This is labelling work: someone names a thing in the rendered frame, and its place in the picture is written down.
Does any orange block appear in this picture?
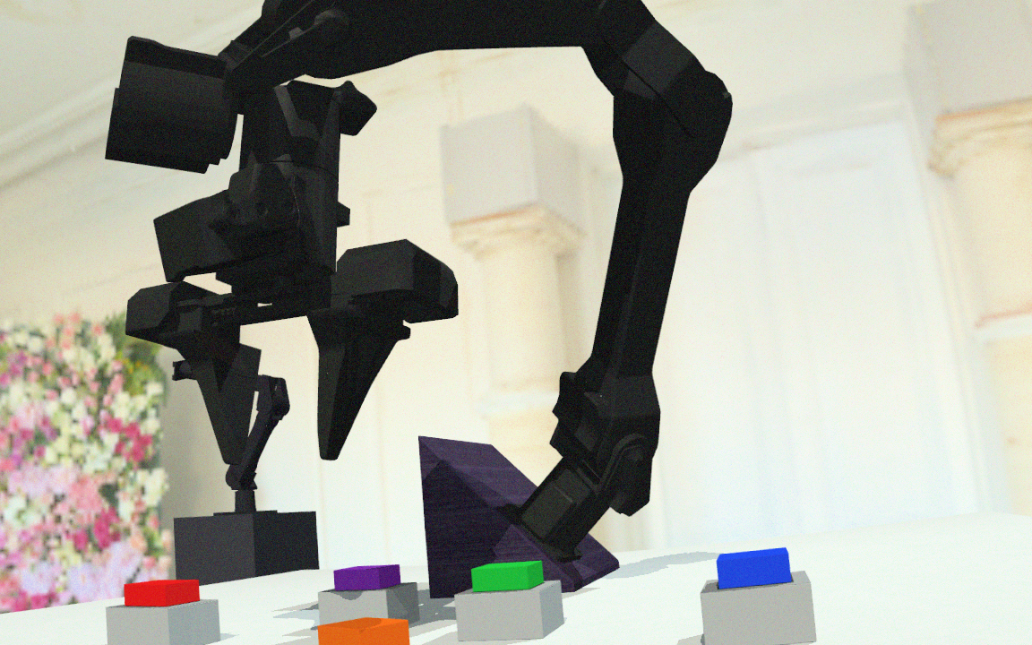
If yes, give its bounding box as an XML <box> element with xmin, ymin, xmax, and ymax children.
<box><xmin>318</xmin><ymin>617</ymin><xmax>409</xmax><ymax>645</ymax></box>

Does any red button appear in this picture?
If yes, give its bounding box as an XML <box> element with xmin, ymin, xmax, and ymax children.
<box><xmin>106</xmin><ymin>580</ymin><xmax>221</xmax><ymax>645</ymax></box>

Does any blue button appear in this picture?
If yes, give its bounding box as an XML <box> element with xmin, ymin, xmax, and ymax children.
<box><xmin>700</xmin><ymin>547</ymin><xmax>817</xmax><ymax>645</ymax></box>

